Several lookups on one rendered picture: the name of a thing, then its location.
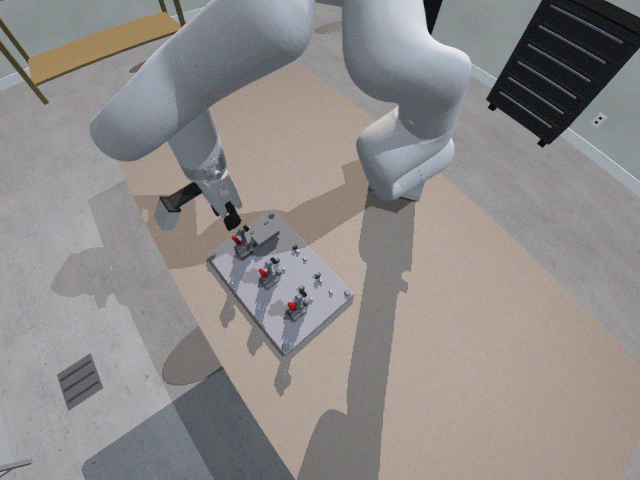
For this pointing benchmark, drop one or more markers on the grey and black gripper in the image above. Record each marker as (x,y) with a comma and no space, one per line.
(223,197)

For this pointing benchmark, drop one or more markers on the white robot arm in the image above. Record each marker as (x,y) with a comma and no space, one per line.
(389,55)

